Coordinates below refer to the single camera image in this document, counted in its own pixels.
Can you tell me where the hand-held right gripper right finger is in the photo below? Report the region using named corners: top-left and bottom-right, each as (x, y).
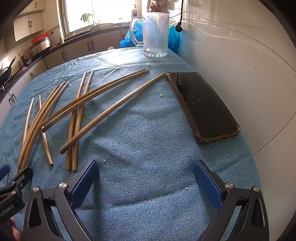
top-left (193, 160), bottom-right (270, 241)

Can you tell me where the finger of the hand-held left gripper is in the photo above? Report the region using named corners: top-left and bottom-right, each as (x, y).
top-left (0, 166), bottom-right (33, 204)
top-left (0, 164), bottom-right (10, 184)

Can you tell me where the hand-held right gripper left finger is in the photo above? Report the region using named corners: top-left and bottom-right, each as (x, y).
top-left (23, 159), bottom-right (100, 241)

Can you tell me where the group of wooden chopsticks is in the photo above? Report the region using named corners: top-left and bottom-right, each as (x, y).
top-left (16, 69), bottom-right (167, 172)

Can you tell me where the person's left hand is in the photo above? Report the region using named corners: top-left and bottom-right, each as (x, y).
top-left (10, 219), bottom-right (23, 241)

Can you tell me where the blue tablecloth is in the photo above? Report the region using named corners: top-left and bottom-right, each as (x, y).
top-left (0, 47), bottom-right (264, 241)

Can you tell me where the black wok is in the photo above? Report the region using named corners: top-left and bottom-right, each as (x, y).
top-left (0, 56), bottom-right (16, 80)

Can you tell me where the steel rice cooker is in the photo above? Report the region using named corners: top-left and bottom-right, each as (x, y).
top-left (34, 38), bottom-right (51, 53)

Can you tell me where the red plastic basin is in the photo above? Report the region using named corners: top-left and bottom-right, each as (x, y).
top-left (31, 32), bottom-right (50, 45)

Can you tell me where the black kitchen countertop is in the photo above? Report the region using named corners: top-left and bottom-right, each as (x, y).
top-left (0, 22), bottom-right (133, 100)

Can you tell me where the grey upper kitchen cabinet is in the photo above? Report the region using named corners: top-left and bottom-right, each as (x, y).
top-left (13, 0), bottom-right (46, 42)

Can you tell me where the blue plastic bag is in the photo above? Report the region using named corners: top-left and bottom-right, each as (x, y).
top-left (120, 22), bottom-right (144, 49)
top-left (168, 25), bottom-right (181, 54)

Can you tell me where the clear glass mug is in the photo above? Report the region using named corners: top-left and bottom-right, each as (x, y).
top-left (129, 11), bottom-right (171, 58)

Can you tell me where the green potted plant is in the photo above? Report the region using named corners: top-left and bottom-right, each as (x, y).
top-left (80, 13), bottom-right (93, 24)

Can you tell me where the kitchen window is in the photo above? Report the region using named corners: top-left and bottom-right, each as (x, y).
top-left (59, 0), bottom-right (139, 35)

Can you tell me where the black power cable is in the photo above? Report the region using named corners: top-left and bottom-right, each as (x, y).
top-left (175, 0), bottom-right (185, 33)

